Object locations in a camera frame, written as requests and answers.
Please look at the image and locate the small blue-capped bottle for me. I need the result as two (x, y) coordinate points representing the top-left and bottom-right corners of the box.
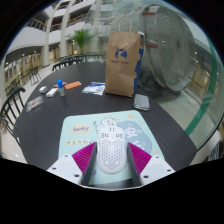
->
(56, 79), (66, 97)

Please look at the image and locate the white perforated computer mouse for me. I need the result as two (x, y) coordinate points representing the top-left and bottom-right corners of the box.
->
(96, 125), (127, 175)

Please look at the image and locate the group of black chairs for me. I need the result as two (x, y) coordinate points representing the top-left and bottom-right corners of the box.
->
(58, 54), (108, 65)

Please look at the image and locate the light green printed mouse pad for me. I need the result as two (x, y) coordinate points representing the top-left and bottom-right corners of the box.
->
(58, 110), (165, 187)

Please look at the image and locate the grey soft pouch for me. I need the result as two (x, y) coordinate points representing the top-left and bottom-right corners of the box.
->
(133, 93), (151, 112)

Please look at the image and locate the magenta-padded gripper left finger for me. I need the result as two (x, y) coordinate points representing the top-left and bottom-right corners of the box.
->
(46, 141), (98, 186)

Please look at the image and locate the orange flat card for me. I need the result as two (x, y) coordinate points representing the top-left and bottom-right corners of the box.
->
(63, 80), (82, 90)

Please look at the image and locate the white and blue packet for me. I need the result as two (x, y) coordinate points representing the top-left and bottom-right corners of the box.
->
(81, 81), (106, 96)

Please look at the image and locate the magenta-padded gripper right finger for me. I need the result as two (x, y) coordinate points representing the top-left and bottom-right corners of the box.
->
(126, 142), (176, 187)

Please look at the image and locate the clear plastic packet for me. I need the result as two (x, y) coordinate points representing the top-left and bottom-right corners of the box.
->
(25, 95), (44, 113)

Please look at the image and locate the large grey cylindrical exhibit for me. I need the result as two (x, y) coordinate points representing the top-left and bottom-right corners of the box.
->
(139, 4), (198, 94)

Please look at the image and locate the black spindle-back chair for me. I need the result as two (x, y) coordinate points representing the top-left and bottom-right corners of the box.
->
(0, 86), (27, 148)

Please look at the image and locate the brown flat packet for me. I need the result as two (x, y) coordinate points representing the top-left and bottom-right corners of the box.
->
(53, 81), (68, 89)

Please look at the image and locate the group of dark chairs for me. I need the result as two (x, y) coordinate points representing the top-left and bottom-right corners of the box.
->
(4, 65), (43, 98)

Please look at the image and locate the white rectangular box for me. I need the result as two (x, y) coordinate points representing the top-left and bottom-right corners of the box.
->
(45, 87), (59, 99)

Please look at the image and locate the potted green palm plant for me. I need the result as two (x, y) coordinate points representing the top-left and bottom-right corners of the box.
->
(68, 28), (94, 56)

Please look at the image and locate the brown paper bag with handles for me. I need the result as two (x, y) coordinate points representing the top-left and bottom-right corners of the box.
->
(104, 18), (145, 98)

